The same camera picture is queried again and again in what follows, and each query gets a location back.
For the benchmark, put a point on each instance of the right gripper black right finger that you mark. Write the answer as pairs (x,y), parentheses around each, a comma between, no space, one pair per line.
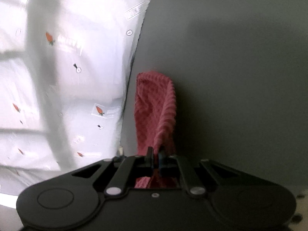
(195,177)

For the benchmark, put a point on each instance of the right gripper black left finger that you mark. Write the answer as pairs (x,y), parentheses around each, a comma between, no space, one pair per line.
(115,176)

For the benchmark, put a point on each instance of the red checkered shorts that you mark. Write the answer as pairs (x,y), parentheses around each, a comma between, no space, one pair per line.
(154,113)

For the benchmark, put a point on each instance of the white carrot-print curtain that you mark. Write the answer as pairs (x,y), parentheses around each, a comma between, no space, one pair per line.
(65,66)

